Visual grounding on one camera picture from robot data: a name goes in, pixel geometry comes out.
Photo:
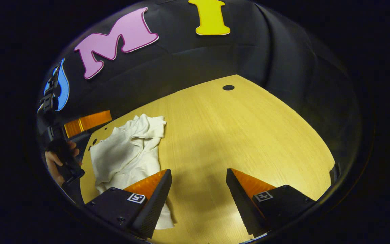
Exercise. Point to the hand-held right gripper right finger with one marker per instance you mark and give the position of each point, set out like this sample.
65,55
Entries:
240,203

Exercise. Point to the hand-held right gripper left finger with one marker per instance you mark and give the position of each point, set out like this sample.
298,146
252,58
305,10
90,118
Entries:
154,206

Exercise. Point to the black backdrop cloth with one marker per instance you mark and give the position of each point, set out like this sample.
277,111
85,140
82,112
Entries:
215,57

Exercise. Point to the white long-sleeved garment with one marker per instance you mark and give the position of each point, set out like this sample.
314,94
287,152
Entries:
127,156

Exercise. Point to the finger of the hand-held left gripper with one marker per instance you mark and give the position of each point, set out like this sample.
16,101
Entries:
88,122

